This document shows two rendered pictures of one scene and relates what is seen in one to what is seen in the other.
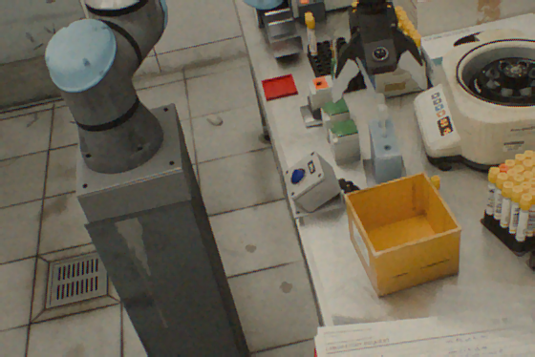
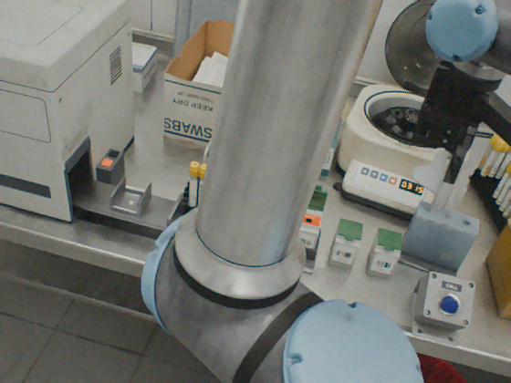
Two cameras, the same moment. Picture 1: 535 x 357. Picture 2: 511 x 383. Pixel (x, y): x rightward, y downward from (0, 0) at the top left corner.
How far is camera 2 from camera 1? 1.22 m
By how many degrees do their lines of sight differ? 57
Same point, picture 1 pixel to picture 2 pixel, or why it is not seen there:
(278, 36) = (146, 212)
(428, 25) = not seen: hidden behind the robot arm
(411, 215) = (492, 263)
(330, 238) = (494, 331)
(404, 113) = (339, 203)
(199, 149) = not seen: outside the picture
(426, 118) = (386, 191)
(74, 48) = (380, 369)
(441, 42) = not seen: hidden behind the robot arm
